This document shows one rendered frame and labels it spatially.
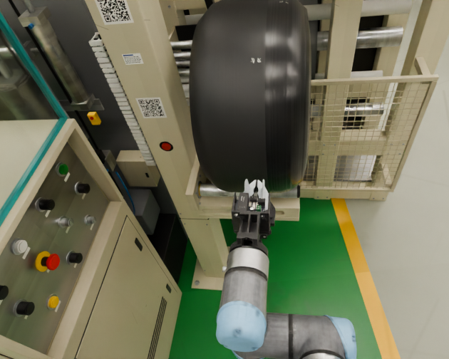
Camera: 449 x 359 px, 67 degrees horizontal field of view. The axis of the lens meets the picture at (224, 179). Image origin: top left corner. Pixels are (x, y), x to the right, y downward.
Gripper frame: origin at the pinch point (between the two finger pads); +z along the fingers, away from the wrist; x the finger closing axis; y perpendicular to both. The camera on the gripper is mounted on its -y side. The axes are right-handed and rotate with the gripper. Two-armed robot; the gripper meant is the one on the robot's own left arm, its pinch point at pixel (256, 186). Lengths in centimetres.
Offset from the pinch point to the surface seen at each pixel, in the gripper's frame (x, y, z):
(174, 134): 28.1, -6.5, 28.7
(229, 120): 6.8, 11.1, 10.6
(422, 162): -96, -104, 130
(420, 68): -57, -12, 79
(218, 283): 28, -116, 39
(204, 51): 12.9, 22.9, 21.0
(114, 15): 34, 31, 24
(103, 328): 49, -50, -16
